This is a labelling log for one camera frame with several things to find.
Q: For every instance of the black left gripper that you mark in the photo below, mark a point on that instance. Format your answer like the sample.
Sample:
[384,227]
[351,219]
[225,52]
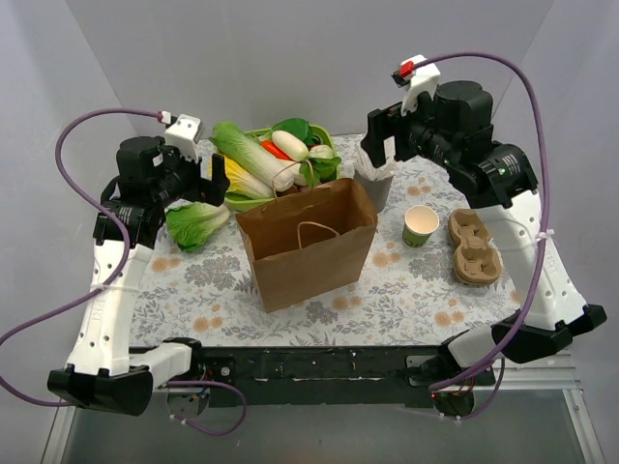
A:
[209,182]

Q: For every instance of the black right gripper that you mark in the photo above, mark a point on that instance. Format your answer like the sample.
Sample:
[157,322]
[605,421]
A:
[388,133]

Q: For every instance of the brown paper bag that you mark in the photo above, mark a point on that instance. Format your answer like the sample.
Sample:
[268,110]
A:
[306,244]

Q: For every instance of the brown cardboard cup carrier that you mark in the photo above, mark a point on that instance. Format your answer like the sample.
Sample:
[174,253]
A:
[476,262]

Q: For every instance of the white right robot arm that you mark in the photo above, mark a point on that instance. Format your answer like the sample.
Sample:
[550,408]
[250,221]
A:
[452,128]

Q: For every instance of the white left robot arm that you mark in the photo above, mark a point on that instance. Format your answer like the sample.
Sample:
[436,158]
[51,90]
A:
[100,373]

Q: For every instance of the yellow napa cabbage toy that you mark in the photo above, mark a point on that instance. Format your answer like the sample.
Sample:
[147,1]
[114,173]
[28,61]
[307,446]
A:
[255,184]

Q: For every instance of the green plastic tray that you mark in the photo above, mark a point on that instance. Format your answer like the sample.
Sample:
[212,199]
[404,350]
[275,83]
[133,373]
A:
[240,202]

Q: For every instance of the white wrapped straws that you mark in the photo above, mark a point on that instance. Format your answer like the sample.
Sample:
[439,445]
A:
[363,166]

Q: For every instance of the green napa cabbage toy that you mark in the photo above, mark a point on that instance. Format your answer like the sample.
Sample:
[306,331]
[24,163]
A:
[248,153]

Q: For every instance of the small green cabbage toy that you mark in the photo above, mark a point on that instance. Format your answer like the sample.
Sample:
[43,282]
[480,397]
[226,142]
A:
[191,225]

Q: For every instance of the grey straw holder cup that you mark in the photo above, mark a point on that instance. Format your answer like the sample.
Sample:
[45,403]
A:
[376,190]

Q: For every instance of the bok choy toy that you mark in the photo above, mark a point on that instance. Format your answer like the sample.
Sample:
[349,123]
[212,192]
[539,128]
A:
[320,166]

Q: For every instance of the white radish toy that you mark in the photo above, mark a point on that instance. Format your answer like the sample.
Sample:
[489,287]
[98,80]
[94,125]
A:
[293,147]

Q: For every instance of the green leafy vegetable toy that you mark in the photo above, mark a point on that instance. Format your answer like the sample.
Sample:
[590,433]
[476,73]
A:
[298,127]

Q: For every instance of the floral table mat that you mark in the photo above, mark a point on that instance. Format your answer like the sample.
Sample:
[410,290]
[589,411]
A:
[405,296]

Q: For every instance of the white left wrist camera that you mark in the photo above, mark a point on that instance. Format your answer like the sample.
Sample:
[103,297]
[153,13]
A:
[184,132]

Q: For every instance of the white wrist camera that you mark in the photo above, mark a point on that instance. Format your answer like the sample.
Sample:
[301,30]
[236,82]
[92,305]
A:
[184,132]
[416,79]

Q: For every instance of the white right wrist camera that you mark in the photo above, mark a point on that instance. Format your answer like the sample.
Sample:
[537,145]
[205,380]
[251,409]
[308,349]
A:
[416,79]

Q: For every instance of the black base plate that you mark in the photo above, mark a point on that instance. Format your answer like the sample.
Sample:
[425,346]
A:
[333,375]

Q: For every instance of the aluminium frame rail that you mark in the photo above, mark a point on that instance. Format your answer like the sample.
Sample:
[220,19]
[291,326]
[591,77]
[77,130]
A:
[538,415]

